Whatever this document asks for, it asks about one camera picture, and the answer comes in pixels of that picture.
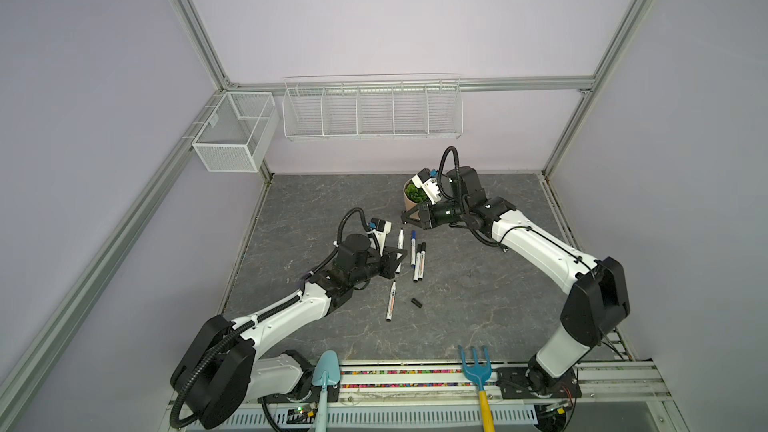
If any teal garden trowel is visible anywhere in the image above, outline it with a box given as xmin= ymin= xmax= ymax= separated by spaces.
xmin=312 ymin=350 xmax=341 ymax=432

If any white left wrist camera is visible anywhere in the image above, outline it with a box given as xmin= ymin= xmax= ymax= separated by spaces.
xmin=369 ymin=217 xmax=392 ymax=255

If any white mesh basket small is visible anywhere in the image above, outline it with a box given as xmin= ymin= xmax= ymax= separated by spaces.
xmin=192 ymin=91 xmax=279 ymax=173

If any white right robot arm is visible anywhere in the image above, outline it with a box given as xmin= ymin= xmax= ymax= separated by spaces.
xmin=401 ymin=166 xmax=630 ymax=397

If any white marker pen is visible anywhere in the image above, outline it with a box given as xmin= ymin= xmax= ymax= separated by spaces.
xmin=385 ymin=280 xmax=397 ymax=322
xmin=417 ymin=242 xmax=426 ymax=281
xmin=395 ymin=228 xmax=405 ymax=275
xmin=413 ymin=243 xmax=422 ymax=282

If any pink faceted plant pot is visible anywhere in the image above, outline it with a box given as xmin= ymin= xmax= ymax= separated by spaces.
xmin=403 ymin=180 xmax=418 ymax=211

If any green artificial plant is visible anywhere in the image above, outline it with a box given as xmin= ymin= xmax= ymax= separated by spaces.
xmin=404 ymin=181 xmax=429 ymax=203

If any white wire basket long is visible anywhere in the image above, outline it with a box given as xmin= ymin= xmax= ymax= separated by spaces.
xmin=283 ymin=74 xmax=464 ymax=140

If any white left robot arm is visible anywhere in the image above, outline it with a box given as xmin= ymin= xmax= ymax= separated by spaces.
xmin=169 ymin=234 xmax=409 ymax=429

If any blue garden fork yellow handle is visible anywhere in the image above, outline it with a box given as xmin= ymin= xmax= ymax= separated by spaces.
xmin=457 ymin=346 xmax=495 ymax=432

